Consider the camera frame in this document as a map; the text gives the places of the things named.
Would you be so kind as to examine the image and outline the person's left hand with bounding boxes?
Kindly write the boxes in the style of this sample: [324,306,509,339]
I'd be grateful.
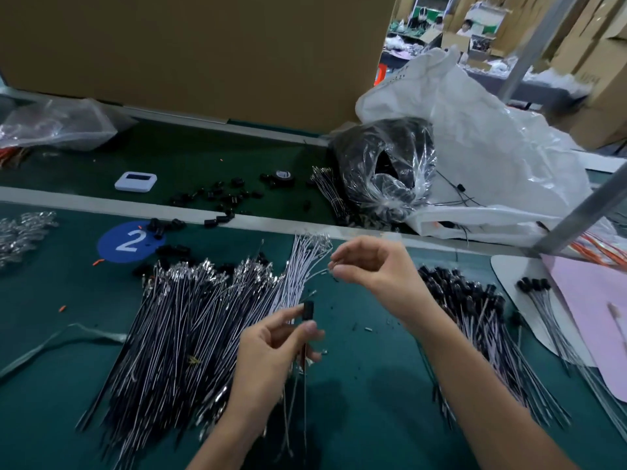
[223,305,327,441]

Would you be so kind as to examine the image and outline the person's right hand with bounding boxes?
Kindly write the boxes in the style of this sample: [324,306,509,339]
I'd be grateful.
[328,236,440,337]

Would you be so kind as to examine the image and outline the pile of grey wires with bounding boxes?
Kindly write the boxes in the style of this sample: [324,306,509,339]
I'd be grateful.
[76,232,334,470]

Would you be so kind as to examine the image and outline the pile of wires with black caps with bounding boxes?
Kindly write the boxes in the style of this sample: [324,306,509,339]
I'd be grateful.
[419,265,571,431]

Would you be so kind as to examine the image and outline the small bundle of capped wires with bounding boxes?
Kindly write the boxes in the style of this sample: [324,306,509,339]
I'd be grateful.
[516,277,627,441]

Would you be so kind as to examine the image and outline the black plastic caps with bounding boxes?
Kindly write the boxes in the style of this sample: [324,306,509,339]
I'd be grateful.
[132,169,319,280]

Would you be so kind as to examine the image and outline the person's right forearm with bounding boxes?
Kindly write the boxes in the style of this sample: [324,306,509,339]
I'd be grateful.
[410,306,579,470]

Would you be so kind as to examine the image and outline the clear bag with black contents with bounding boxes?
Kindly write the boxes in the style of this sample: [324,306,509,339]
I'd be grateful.
[331,117,437,223]

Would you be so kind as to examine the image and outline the large white plastic sack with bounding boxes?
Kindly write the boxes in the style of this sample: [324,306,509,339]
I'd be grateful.
[355,48,627,247]

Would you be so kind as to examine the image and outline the blue round number sticker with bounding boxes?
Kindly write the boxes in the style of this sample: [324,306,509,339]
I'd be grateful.
[96,221,166,264]

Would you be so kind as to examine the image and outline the clear plastic strip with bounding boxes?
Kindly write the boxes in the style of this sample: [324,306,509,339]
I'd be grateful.
[0,322,129,383]

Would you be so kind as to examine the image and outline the pink paper sheet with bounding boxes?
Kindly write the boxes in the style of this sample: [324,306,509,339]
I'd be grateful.
[543,254,627,402]

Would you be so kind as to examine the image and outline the small white timer device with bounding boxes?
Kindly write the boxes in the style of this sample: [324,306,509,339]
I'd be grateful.
[114,171,159,194]

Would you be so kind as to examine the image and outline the brown cardboard panel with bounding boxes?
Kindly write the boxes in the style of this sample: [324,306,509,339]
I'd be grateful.
[0,0,398,135]

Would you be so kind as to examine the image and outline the stack of cardboard boxes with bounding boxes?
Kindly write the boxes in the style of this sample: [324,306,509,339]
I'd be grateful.
[549,0,627,151]

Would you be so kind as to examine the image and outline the crumpled clear plastic bag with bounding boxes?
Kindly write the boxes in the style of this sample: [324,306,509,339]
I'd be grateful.
[0,97,133,153]

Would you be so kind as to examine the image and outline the grey metal frame post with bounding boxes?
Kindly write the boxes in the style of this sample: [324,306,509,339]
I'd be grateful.
[534,161,627,255]
[500,0,581,102]

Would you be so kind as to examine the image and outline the bundle of orange wires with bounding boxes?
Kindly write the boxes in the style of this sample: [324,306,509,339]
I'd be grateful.
[568,232,627,272]

